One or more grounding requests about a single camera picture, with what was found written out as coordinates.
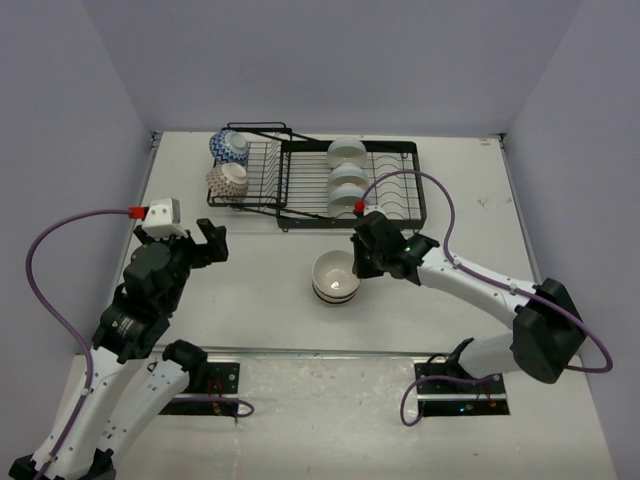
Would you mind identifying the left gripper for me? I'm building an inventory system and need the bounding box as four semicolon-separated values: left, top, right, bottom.
136;217;227;312

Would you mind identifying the beige bowl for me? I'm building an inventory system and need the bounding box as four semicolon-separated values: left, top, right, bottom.
312;285;358;299
311;250;360;295

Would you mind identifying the beige bowl front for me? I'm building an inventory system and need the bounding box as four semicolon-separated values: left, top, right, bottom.
312;285;358;299

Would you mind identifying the light blue bowl front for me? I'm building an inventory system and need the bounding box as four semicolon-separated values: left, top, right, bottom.
327;183;365;218

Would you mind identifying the light blue bowl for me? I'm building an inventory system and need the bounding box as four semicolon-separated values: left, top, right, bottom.
326;137;367;169
327;183;365;218
327;162;370;192

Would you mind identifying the black bowl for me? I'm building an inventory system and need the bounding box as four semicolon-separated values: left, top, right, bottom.
319;298;353;306

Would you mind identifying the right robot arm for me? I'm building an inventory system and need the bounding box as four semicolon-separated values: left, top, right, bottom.
351;211;585;393

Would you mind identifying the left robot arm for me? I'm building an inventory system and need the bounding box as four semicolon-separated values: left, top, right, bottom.
9;218;229;479

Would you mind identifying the brown floral patterned bowl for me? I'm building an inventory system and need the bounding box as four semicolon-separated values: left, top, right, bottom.
206;163;249;203

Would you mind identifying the blue zigzag patterned bowl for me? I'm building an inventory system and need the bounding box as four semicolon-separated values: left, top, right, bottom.
208;129;250;166

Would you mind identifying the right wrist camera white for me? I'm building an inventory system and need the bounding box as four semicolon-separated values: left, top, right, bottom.
353;200;386;218

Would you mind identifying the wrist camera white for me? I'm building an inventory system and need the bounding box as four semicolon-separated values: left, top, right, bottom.
353;200;386;218
142;198;186;239

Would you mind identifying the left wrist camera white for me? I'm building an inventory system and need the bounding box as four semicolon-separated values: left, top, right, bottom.
142;198;186;239

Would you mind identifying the black wire dish rack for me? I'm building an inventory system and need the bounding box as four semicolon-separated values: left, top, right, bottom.
207;122;427;232

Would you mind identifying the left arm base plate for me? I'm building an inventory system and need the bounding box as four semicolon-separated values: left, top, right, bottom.
160;362;240;417

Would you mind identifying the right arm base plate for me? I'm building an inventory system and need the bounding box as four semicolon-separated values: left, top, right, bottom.
416;374;510;417

